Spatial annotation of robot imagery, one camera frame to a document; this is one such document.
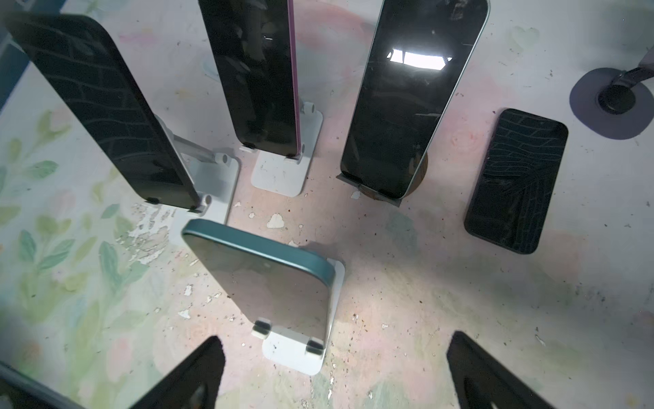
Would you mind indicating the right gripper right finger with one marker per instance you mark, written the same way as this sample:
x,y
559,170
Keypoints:
x,y
481,381

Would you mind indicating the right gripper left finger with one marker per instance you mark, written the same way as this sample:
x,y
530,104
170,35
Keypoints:
x,y
194,383

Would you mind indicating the black phone teal edge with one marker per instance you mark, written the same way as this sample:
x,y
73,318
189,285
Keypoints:
x,y
272,283

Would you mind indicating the black phone cracked screen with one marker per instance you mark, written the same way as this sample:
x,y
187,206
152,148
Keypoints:
x,y
510,201

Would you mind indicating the white stand front middle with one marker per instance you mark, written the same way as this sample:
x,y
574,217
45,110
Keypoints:
x,y
292,349

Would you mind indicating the white stand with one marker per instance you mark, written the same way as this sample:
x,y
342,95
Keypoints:
x,y
214,176
292,349
286,176

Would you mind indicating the white stand far left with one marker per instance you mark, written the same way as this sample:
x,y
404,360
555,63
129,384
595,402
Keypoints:
x,y
214,176

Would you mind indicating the dark round phone stand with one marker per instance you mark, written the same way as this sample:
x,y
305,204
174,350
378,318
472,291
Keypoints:
x,y
383,180

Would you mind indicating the white stand back middle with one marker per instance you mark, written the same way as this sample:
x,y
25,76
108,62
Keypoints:
x,y
286,176

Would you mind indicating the black phone on round stand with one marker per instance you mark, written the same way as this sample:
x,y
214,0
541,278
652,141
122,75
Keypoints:
x,y
418,55

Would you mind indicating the black phone pink edge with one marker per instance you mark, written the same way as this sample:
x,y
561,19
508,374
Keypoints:
x,y
254,47

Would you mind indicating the black phone far left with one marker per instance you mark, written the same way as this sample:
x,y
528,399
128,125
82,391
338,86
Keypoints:
x,y
84,66

